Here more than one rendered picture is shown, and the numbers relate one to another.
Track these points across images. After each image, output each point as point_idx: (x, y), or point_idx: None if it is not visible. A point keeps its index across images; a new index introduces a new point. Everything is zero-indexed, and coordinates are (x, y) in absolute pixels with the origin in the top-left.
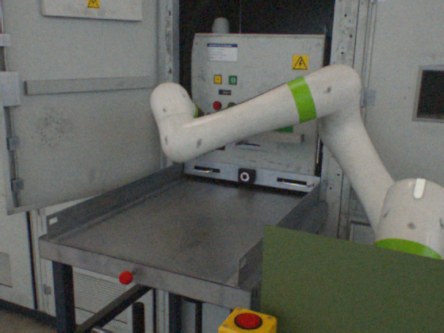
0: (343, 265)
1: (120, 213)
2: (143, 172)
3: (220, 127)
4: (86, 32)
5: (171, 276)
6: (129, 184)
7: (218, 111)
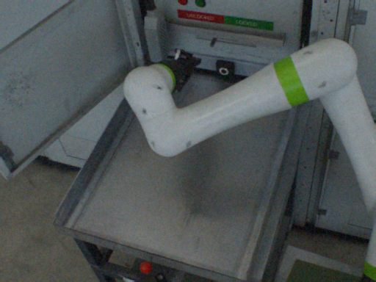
0: None
1: (111, 160)
2: (114, 72)
3: (208, 128)
4: None
5: (186, 266)
6: (111, 121)
7: (202, 100)
